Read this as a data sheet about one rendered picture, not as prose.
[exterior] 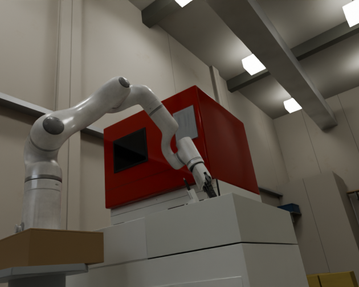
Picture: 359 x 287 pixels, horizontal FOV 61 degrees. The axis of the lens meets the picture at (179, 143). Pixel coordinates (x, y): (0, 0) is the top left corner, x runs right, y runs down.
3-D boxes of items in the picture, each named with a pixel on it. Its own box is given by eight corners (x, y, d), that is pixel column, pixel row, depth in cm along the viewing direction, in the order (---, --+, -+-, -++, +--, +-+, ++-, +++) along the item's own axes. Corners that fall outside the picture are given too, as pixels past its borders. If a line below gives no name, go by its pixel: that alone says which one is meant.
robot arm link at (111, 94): (41, 164, 114) (52, 146, 102) (18, 140, 113) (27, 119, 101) (125, 105, 149) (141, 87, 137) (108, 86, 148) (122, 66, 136)
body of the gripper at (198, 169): (187, 173, 152) (198, 192, 146) (191, 162, 143) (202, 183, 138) (200, 168, 154) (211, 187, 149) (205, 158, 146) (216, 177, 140)
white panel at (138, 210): (114, 273, 195) (113, 209, 210) (231, 254, 156) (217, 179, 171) (111, 273, 192) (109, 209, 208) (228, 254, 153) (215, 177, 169)
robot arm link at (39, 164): (28, 176, 99) (33, 113, 109) (17, 193, 112) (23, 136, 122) (66, 179, 106) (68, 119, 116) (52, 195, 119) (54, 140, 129)
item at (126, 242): (66, 274, 139) (67, 242, 144) (163, 257, 112) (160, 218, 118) (48, 275, 131) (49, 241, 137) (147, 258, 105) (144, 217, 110)
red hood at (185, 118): (170, 217, 263) (163, 152, 287) (260, 195, 224) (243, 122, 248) (103, 208, 204) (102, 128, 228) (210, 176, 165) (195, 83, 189)
